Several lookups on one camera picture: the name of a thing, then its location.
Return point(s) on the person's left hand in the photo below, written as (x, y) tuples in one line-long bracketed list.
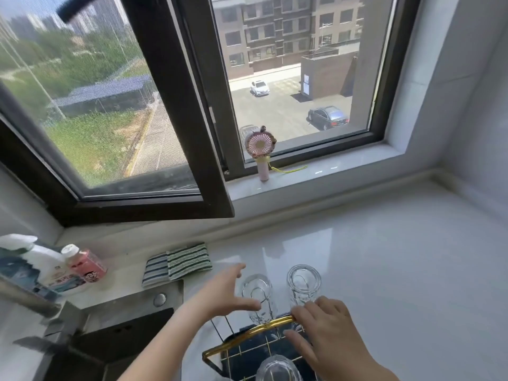
[(218, 297)]

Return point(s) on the person's right hand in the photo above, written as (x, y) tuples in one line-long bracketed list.
[(337, 341)]

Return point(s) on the clear glass cup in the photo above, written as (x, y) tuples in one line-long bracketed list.
[(278, 370), (254, 289), (303, 285)]

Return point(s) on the gold cup rack blue tray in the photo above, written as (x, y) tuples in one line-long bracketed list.
[(254, 353)]

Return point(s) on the person's right forearm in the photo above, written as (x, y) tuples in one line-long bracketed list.
[(379, 376)]

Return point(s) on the person's left forearm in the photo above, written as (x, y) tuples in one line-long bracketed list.
[(158, 353)]

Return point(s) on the green striped cloth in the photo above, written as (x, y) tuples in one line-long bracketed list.
[(188, 261)]

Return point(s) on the round steel sink cap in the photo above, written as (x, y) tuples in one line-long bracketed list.
[(160, 299)]

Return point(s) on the blue striped cloth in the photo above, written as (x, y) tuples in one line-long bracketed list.
[(155, 269)]

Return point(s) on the stainless steel sink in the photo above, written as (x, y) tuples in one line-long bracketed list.
[(119, 313)]

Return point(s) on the pink drink bottle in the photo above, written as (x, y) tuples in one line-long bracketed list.
[(89, 267)]

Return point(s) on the steel square faucet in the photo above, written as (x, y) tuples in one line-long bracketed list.
[(67, 321)]

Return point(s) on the pink handheld fan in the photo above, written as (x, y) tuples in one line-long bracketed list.
[(260, 143)]

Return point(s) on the white stone window sill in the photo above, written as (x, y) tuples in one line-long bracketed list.
[(337, 166)]

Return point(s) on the white spray bottle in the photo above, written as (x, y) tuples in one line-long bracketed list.
[(43, 261)]

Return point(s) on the blue detergent pouch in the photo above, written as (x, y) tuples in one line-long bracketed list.
[(16, 269)]

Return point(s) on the dark brown open window sash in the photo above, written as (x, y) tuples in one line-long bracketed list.
[(178, 95)]

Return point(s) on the dark car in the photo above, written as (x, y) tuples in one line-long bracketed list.
[(327, 118)]

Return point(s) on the white car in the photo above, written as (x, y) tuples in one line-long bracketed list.
[(260, 88)]

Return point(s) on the blue roofed shed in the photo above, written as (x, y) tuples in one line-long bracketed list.
[(103, 93)]

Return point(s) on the brown outbuilding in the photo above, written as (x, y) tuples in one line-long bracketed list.
[(325, 75)]

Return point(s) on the beige apartment building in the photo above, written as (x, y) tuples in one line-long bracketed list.
[(270, 31)]

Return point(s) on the dark brown fixed window frame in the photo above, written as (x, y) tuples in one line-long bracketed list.
[(317, 148)]

